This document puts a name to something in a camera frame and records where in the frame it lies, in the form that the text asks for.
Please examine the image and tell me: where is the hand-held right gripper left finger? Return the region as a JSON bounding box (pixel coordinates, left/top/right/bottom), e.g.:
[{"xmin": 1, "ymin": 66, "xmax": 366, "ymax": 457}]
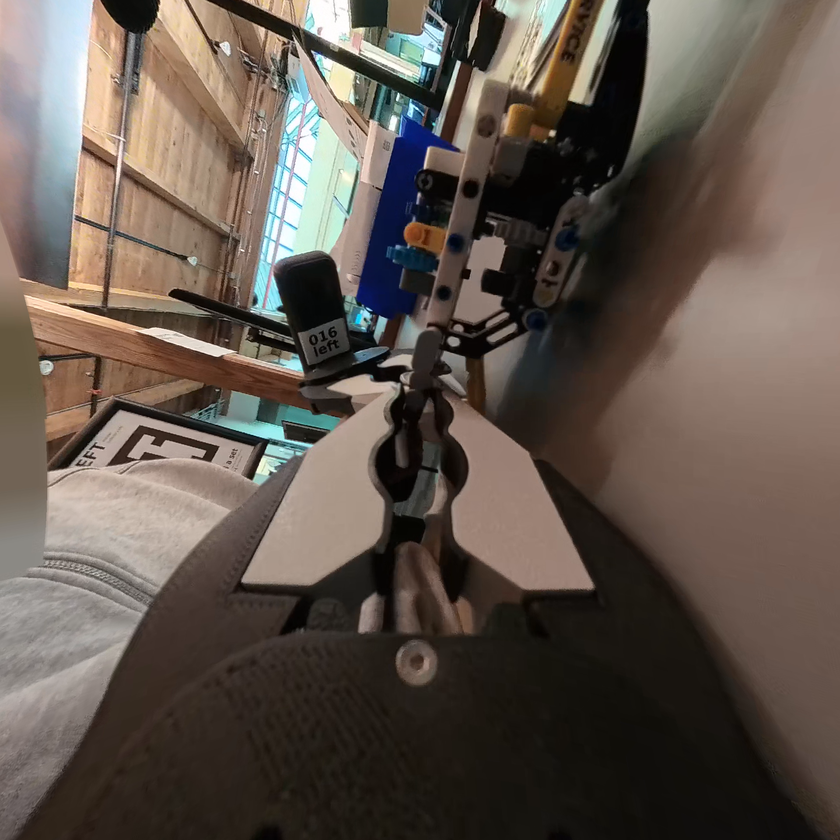
[{"xmin": 241, "ymin": 386, "xmax": 404, "ymax": 590}]

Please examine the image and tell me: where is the blue plastic bin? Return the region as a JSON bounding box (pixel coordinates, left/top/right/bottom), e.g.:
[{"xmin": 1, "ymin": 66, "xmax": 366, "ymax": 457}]
[{"xmin": 354, "ymin": 118, "xmax": 460, "ymax": 317}]

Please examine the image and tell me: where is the white box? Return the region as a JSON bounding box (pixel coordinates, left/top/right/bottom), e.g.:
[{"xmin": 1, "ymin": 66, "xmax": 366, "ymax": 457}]
[{"xmin": 331, "ymin": 121, "xmax": 403, "ymax": 284}]

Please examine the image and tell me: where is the black framed marker sign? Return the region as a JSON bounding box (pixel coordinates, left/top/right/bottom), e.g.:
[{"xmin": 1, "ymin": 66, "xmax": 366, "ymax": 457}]
[{"xmin": 49, "ymin": 397, "xmax": 270, "ymax": 480}]

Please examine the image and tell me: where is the person's left forearm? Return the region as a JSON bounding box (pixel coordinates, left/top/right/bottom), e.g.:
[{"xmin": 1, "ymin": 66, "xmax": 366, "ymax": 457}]
[{"xmin": 0, "ymin": 458, "xmax": 263, "ymax": 840}]

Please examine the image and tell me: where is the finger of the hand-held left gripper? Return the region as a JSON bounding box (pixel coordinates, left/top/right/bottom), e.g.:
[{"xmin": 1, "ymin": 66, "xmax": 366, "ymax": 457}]
[{"xmin": 322, "ymin": 354, "xmax": 421, "ymax": 417}]

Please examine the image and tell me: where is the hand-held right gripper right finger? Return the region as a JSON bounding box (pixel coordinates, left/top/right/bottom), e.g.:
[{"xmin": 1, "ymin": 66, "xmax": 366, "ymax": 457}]
[{"xmin": 425, "ymin": 392, "xmax": 597, "ymax": 595}]

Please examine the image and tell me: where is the wooden table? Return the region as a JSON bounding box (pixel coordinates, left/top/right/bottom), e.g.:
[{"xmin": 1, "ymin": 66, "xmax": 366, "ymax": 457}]
[{"xmin": 23, "ymin": 295, "xmax": 345, "ymax": 421}]

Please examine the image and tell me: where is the lego technic crane model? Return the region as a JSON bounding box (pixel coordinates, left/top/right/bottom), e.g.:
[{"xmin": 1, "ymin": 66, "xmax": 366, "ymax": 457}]
[{"xmin": 387, "ymin": 0, "xmax": 651, "ymax": 421}]

